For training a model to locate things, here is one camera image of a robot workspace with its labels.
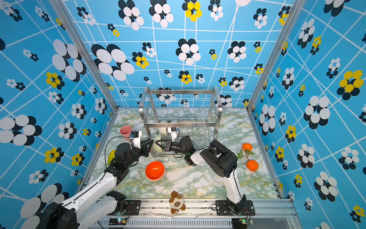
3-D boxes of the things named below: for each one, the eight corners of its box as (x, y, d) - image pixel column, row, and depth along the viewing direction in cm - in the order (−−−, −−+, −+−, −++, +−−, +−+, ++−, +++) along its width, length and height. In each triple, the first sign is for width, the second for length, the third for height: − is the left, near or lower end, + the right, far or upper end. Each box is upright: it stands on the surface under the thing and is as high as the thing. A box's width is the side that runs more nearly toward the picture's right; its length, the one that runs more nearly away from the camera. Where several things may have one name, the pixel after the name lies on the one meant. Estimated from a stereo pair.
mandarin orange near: (248, 171, 88) (251, 168, 84) (246, 162, 91) (248, 159, 87) (257, 171, 88) (260, 168, 84) (254, 162, 91) (257, 159, 87)
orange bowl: (145, 183, 84) (143, 180, 79) (148, 164, 91) (146, 161, 86) (164, 183, 84) (163, 179, 79) (166, 164, 91) (165, 160, 86)
